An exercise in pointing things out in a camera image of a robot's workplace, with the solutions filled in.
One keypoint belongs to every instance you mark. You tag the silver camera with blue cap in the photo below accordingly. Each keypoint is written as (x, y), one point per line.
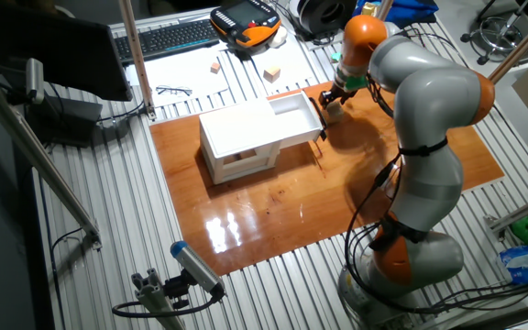
(195, 266)

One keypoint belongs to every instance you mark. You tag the black round reel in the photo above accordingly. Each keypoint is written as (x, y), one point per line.
(326, 16)

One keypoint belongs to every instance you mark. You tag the aluminium camera mount profile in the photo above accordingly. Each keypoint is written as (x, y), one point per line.
(154, 298)

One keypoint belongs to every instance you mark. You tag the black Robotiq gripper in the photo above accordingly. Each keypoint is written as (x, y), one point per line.
(337, 94)

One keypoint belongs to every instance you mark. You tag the large pale wooden cube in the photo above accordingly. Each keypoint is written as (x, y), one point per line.
(335, 113)

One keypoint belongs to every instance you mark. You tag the black rimmed eyeglasses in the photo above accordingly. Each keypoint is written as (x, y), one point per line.
(174, 90)

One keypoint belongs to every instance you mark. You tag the orange black teach pendant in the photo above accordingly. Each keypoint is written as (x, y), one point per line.
(245, 23)

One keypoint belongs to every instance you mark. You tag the medium wooden cube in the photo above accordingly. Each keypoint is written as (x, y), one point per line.
(271, 74)

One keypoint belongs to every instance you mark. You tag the white paper sheet with eyeglasses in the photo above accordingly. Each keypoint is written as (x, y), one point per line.
(181, 73)

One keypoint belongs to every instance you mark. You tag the office chair base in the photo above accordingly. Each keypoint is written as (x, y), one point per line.
(498, 39)

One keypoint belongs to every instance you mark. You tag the small wooden cube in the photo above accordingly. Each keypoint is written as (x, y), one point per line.
(215, 68)

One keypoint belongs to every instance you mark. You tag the dark monitor base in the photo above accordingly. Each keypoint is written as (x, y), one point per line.
(71, 119)

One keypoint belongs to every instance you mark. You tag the white two-drawer cabinet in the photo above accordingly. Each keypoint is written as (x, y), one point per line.
(241, 130)

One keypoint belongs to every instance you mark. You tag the white paper sheet under cubes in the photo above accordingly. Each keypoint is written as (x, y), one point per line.
(287, 59)

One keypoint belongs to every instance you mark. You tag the gold foil object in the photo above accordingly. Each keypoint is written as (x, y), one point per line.
(368, 8)

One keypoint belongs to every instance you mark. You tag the aluminium frame post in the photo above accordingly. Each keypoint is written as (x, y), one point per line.
(35, 156)
(136, 55)
(520, 213)
(520, 46)
(384, 9)

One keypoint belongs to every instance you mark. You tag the blue cloth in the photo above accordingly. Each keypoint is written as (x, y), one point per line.
(406, 11)

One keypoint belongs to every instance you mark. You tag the blue plastic tissue packet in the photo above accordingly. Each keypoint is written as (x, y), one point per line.
(525, 265)

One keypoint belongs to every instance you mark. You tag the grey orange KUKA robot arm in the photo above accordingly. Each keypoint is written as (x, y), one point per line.
(424, 114)

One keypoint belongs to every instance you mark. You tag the black computer keyboard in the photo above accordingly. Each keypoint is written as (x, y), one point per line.
(168, 39)

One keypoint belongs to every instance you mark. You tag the teal cylinder block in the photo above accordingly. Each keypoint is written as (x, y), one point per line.
(335, 57)

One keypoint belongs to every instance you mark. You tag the black computer monitor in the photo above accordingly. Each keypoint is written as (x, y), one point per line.
(53, 50)

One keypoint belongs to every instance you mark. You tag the silver webcam on pole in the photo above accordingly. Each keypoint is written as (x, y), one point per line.
(35, 80)

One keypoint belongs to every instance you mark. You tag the glossy brown wooden board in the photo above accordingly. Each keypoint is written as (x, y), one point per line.
(255, 215)

